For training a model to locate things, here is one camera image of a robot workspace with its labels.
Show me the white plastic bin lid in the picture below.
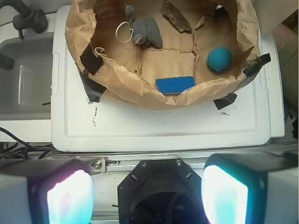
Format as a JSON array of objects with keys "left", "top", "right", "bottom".
[{"left": 51, "top": 6, "right": 271, "bottom": 152}]

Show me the blue ball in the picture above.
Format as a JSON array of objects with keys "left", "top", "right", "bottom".
[{"left": 207, "top": 47, "right": 232, "bottom": 72}]

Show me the black octagonal mount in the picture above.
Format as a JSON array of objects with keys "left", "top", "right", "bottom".
[{"left": 117, "top": 159, "right": 209, "bottom": 224}]

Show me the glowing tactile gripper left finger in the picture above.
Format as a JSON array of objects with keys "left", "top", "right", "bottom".
[{"left": 0, "top": 159, "right": 95, "bottom": 224}]

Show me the grey sink basin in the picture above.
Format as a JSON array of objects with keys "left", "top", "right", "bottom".
[{"left": 0, "top": 33, "right": 53, "bottom": 121}]

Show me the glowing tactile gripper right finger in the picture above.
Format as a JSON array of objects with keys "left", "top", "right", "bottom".
[{"left": 201, "top": 153, "right": 299, "bottom": 224}]

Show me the dark grey faucet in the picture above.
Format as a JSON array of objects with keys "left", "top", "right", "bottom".
[{"left": 0, "top": 0, "right": 48, "bottom": 39}]

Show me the aluminium rail with bracket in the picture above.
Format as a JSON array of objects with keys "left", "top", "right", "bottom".
[{"left": 82, "top": 157, "right": 140, "bottom": 175}]

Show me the black tape piece lower right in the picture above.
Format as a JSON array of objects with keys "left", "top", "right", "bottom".
[{"left": 214, "top": 93, "right": 237, "bottom": 110}]

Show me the brown paper bag tray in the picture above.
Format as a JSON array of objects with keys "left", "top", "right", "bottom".
[{"left": 65, "top": 0, "right": 260, "bottom": 111}]

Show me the black cable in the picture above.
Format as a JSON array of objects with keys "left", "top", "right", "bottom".
[{"left": 0, "top": 127, "right": 57, "bottom": 161}]

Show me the blue sponge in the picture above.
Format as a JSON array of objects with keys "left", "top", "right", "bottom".
[{"left": 156, "top": 76, "right": 196, "bottom": 95}]

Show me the black tape strip left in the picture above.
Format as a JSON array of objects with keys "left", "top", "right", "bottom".
[{"left": 80, "top": 72, "right": 107, "bottom": 103}]

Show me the brown bark piece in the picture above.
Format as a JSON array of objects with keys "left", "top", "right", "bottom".
[{"left": 163, "top": 0, "right": 192, "bottom": 33}]

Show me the grey plush mouse toy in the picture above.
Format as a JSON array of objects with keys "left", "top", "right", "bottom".
[{"left": 125, "top": 5, "right": 163, "bottom": 49}]

